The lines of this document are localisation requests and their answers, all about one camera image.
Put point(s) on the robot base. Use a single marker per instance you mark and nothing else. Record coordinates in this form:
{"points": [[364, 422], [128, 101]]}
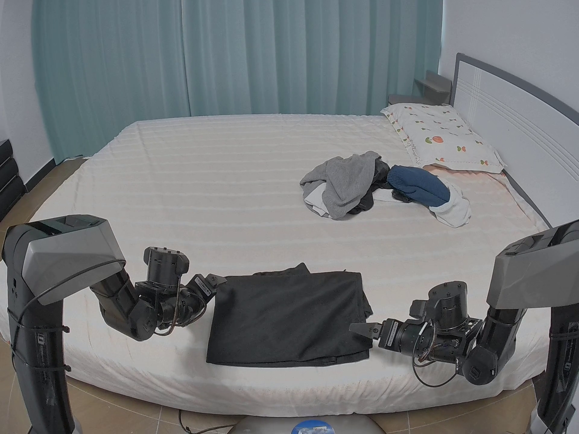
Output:
{"points": [[307, 425]]}

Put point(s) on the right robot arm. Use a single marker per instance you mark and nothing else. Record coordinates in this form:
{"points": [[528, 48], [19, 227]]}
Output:
{"points": [[520, 296]]}

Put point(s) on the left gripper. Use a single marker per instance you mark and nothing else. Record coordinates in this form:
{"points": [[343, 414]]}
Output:
{"points": [[201, 292]]}

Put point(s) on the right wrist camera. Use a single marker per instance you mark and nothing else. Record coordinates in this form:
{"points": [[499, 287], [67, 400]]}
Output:
{"points": [[448, 303]]}

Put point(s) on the grey bedside table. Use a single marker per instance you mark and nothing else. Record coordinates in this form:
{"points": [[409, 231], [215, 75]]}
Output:
{"points": [[429, 88]]}

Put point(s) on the bed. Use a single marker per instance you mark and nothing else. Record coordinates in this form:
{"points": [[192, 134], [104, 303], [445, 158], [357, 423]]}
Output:
{"points": [[226, 174]]}

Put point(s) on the blue-green curtain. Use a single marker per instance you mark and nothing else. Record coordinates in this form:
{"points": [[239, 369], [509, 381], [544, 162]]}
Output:
{"points": [[113, 61], [316, 39]]}

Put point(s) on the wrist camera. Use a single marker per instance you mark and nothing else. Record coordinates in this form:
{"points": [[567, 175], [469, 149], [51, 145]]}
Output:
{"points": [[448, 303], [165, 267]]}

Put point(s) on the black chest of drawers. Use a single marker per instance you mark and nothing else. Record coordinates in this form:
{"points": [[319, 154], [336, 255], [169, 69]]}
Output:
{"points": [[9, 179]]}

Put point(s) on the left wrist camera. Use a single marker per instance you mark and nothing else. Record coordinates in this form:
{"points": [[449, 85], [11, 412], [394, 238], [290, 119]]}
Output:
{"points": [[165, 267]]}

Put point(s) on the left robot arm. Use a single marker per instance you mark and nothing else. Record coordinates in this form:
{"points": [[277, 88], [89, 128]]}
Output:
{"points": [[45, 287]]}

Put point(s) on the white printed pillow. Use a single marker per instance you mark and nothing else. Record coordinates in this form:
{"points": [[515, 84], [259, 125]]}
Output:
{"points": [[448, 138]]}

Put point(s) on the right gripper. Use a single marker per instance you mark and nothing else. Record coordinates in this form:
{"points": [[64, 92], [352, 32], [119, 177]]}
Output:
{"points": [[393, 335]]}

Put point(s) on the pile of clothes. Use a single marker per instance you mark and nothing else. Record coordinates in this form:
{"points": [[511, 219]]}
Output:
{"points": [[353, 183]]}

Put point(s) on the black T-shirt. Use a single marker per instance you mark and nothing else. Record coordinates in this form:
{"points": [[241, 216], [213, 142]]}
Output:
{"points": [[289, 319]]}

